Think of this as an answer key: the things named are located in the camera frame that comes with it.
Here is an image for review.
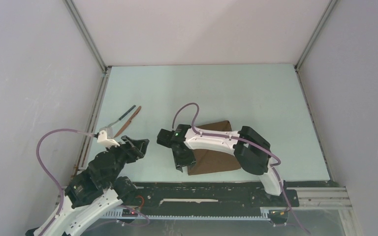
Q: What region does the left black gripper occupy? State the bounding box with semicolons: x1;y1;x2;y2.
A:
105;135;150;186

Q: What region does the brown cloth napkin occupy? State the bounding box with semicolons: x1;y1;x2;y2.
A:
188;120;241;176

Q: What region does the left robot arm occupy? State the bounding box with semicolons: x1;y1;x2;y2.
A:
25;131;150;236

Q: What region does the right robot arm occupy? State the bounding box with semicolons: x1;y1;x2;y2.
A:
157;124;286;206

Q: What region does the brown wooden knife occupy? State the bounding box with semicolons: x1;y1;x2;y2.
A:
114;106;142;138

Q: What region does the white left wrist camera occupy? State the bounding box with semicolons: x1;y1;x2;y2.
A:
95;126;120;148

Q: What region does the fork with dark handle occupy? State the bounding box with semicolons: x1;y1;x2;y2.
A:
107;105;136;127

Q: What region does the white toothed cable duct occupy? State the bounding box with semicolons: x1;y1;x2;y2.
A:
101;208;271;221

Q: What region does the aluminium frame rail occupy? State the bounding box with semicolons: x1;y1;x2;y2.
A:
55;186;353;210

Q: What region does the left corner aluminium post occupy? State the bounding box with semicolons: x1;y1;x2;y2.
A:
63;0;108;73

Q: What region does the corner aluminium post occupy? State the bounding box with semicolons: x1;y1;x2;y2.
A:
63;0;108;73
295;0;340;71

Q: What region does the right corner aluminium post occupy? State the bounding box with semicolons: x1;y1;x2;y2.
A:
295;0;340;71

